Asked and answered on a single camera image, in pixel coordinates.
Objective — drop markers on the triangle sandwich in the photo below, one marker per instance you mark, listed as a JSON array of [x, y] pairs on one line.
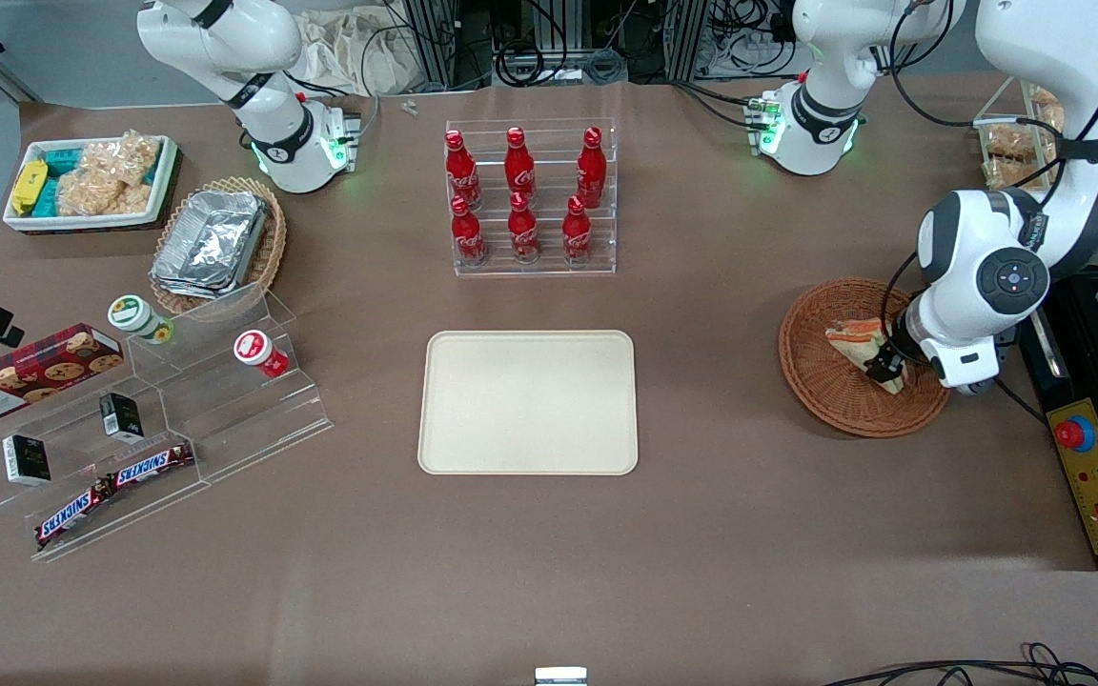
[[854, 338]]

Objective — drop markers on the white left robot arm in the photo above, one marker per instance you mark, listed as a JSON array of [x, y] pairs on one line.
[[978, 257]]

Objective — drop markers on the round brown wicker basket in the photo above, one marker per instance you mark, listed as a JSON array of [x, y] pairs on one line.
[[825, 391]]

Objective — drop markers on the beige rectangular tray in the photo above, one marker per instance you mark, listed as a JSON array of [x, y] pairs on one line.
[[528, 402]]

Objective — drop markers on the oval light wicker basket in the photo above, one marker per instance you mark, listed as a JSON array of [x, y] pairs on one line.
[[268, 257]]

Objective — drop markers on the red emergency stop button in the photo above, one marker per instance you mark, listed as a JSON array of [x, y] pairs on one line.
[[1073, 433]]

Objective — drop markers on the wrapped bread pack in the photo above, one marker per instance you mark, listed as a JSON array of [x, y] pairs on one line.
[[1045, 100], [1011, 162]]

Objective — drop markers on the clear acrylic bread box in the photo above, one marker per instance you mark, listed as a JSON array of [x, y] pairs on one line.
[[1006, 152]]

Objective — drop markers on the red cola bottle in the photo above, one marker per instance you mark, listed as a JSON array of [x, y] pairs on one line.
[[577, 233], [591, 171], [468, 236], [523, 233], [461, 171], [518, 167]]

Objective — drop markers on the clear acrylic bottle rack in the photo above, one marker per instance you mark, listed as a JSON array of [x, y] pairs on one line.
[[549, 269]]

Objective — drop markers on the small silver device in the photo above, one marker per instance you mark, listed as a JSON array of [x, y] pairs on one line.
[[560, 676]]

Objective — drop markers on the small metal screw part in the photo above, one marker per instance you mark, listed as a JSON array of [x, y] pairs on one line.
[[409, 107]]

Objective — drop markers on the beige cloth bag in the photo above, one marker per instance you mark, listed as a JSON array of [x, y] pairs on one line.
[[358, 52]]

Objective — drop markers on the red lid yogurt cup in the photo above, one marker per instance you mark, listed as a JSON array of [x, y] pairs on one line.
[[256, 351]]

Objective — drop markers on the clear acrylic stepped shelf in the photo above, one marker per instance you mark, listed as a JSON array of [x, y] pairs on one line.
[[225, 419]]

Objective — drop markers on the stack of foil containers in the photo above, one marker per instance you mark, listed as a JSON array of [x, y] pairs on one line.
[[211, 243]]

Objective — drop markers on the snickers chocolate bar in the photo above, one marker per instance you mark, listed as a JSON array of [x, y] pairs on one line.
[[151, 465], [72, 514]]

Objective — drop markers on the white rectangular snack bin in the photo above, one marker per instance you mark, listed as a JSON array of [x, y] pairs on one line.
[[163, 181]]

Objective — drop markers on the green lid yogurt cup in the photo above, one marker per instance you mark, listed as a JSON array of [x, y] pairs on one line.
[[134, 317]]

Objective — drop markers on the small black box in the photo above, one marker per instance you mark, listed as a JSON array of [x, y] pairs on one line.
[[120, 417], [27, 460]]

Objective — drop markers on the clear bag rice crackers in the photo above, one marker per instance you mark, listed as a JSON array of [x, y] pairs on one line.
[[125, 157], [90, 193]]

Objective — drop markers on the teal snack packet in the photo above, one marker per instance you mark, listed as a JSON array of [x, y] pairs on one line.
[[47, 198], [61, 160]]

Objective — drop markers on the red tartan cookie box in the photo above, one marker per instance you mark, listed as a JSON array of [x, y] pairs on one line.
[[25, 376]]

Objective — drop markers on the yellow snack packet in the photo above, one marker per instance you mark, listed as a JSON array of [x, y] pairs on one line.
[[30, 186]]

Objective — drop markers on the aluminium frame rack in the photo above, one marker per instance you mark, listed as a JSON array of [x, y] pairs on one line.
[[549, 38]]

